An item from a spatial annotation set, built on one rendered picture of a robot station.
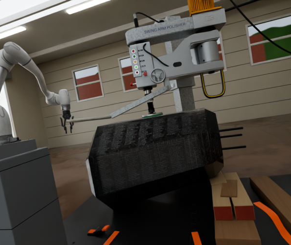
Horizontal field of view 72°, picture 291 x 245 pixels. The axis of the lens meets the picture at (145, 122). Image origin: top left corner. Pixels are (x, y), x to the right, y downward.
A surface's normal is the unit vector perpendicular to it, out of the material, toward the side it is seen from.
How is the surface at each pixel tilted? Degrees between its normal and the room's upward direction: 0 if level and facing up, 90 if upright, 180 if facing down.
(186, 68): 90
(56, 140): 90
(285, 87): 90
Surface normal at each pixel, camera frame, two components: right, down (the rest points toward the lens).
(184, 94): 0.26, 0.00
